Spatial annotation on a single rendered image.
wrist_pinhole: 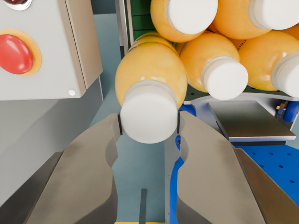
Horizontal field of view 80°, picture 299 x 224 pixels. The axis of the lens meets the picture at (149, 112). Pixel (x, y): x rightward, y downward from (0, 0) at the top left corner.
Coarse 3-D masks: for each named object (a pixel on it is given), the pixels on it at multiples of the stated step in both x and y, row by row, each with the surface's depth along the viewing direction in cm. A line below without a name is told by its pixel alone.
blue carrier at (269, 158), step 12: (180, 156) 34; (252, 156) 33; (264, 156) 33; (276, 156) 33; (288, 156) 32; (264, 168) 30; (276, 168) 30; (288, 168) 30; (276, 180) 28; (288, 180) 28; (288, 192) 26
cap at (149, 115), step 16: (128, 96) 12; (144, 96) 11; (160, 96) 11; (128, 112) 11; (144, 112) 11; (160, 112) 11; (176, 112) 11; (128, 128) 12; (144, 128) 12; (160, 128) 12
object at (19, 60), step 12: (0, 36) 16; (12, 36) 16; (0, 48) 16; (12, 48) 16; (24, 48) 16; (0, 60) 17; (12, 60) 17; (24, 60) 17; (12, 72) 17; (24, 72) 17
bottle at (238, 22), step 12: (228, 0) 18; (240, 0) 17; (252, 0) 16; (216, 12) 20; (228, 12) 18; (240, 12) 17; (252, 12) 16; (216, 24) 22; (228, 24) 19; (240, 24) 18; (252, 24) 18; (228, 36) 22; (240, 36) 20; (252, 36) 19
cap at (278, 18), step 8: (256, 0) 15; (264, 0) 14; (272, 0) 14; (280, 0) 14; (288, 0) 14; (296, 0) 14; (256, 8) 15; (264, 8) 14; (272, 8) 14; (280, 8) 14; (288, 8) 14; (296, 8) 14; (256, 16) 16; (264, 16) 14; (272, 16) 14; (280, 16) 14; (288, 16) 14; (296, 16) 14; (264, 24) 15; (272, 24) 15; (280, 24) 15; (288, 24) 15
